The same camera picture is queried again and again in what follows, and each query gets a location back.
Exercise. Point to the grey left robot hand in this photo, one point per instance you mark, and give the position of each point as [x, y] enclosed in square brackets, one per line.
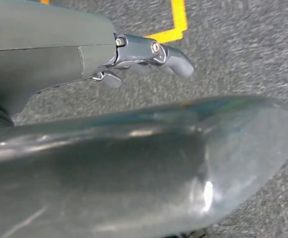
[47, 59]

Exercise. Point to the yellow floor tape outline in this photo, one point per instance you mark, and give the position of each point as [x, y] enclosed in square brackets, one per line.
[178, 19]

